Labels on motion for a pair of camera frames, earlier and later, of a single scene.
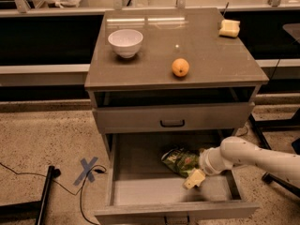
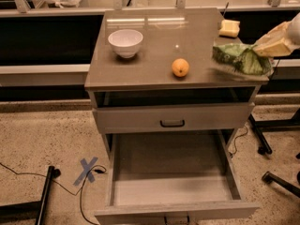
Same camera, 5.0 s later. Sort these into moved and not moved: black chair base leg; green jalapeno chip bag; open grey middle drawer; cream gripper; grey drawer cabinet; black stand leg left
Moved: green jalapeno chip bag; cream gripper
Not moved: black stand leg left; open grey middle drawer; grey drawer cabinet; black chair base leg
